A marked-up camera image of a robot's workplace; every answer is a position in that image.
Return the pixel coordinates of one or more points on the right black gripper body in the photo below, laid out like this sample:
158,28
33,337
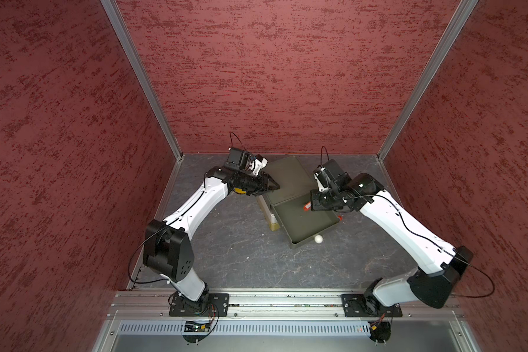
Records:
325,199

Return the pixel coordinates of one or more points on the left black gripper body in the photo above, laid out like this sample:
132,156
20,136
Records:
253,184

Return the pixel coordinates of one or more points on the olive green drawer cabinet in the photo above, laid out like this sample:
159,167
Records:
293,179

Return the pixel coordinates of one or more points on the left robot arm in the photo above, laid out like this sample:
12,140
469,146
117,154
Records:
167,249

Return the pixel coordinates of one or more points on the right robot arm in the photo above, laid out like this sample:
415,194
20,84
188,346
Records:
440,265

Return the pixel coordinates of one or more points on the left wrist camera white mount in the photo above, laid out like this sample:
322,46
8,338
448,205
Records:
258,162

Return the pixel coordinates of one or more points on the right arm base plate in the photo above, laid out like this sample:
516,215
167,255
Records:
361,306

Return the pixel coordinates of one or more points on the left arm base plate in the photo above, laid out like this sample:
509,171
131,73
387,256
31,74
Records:
209,305

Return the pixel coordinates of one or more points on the aluminium front rail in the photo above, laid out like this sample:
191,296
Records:
274,305

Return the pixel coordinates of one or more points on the left aluminium corner post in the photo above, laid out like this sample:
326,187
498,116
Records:
118,24

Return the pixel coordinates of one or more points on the aluminium corner post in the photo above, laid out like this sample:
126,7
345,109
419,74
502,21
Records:
118,24
457,22

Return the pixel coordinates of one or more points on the right aluminium corner post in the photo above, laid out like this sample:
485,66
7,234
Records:
457,22

